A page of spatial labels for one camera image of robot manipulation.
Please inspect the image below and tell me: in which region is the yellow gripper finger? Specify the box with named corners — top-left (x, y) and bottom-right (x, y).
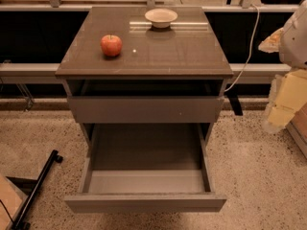
top-left (262, 69), bottom-right (307, 134)
top-left (258, 28), bottom-right (283, 54)

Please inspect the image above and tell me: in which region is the red apple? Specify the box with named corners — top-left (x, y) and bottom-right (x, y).
top-left (101, 34), bottom-right (123, 57)

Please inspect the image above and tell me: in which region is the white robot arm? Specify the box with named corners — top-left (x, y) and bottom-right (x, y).
top-left (258, 0), bottom-right (307, 133)

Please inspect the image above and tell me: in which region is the grey drawer cabinet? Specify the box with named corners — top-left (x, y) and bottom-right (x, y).
top-left (56, 7), bottom-right (233, 147)

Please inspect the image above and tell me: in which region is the open grey middle drawer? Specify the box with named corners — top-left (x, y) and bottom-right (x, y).
top-left (65, 124), bottom-right (226, 213)

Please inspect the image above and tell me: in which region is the grey top drawer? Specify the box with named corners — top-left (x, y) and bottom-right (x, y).
top-left (68, 96), bottom-right (224, 124)

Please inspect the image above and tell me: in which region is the cardboard box right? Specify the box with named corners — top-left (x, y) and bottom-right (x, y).
top-left (287, 104), bottom-right (307, 158)

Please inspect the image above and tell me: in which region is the white ceramic bowl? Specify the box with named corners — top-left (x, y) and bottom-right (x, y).
top-left (145, 9), bottom-right (177, 29)

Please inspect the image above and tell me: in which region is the black metal bar stand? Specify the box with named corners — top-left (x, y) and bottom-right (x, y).
top-left (7, 149), bottom-right (63, 230)

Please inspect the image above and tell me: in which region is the wooden board lower left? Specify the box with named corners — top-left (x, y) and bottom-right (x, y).
top-left (0, 174), bottom-right (27, 230)

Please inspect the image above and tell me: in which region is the white cable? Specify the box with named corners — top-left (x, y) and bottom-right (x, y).
top-left (224, 4), bottom-right (261, 93)

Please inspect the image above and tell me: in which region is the metal railing frame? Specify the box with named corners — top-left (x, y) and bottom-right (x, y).
top-left (0, 0), bottom-right (307, 110)

